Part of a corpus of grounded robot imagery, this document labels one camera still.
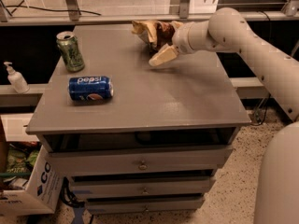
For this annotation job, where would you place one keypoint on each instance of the white pump bottle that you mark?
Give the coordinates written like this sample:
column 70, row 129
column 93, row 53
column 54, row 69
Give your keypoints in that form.
column 16, row 79

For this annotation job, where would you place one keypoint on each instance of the blue pepsi can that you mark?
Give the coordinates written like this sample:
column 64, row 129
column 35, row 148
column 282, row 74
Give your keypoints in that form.
column 90, row 88

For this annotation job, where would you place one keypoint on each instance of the grey drawer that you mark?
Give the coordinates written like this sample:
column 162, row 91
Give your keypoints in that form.
column 146, row 205
column 137, row 161
column 142, row 187

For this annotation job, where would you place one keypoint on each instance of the grey drawer cabinet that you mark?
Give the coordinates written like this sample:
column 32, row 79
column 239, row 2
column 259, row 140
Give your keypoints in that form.
column 190, row 102

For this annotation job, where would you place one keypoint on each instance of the white cardboard box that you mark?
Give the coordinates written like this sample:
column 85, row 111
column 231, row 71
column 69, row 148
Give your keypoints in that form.
column 41, row 194

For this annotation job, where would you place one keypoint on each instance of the green soda can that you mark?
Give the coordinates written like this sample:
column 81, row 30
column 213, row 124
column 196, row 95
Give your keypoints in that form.
column 67, row 43

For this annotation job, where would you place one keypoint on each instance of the bottom grey drawer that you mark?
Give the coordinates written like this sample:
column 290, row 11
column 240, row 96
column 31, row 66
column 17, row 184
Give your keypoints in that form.
column 146, row 205

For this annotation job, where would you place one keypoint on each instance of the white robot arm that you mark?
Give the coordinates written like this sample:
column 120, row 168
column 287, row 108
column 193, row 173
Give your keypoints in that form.
column 277, row 198

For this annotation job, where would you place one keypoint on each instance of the brown chip bag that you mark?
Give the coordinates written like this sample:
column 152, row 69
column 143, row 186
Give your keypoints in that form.
column 154, row 33

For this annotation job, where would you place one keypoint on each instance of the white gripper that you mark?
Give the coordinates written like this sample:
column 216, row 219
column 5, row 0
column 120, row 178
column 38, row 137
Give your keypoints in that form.
column 181, row 38

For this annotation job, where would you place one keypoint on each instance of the green snack bags in box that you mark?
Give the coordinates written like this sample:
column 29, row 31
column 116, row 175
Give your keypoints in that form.
column 21, row 160

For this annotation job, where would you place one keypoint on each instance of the top grey drawer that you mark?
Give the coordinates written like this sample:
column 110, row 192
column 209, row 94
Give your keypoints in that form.
column 137, row 161

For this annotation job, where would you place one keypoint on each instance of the middle grey drawer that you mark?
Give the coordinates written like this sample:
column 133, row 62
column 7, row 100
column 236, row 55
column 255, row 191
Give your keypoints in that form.
column 142, row 187

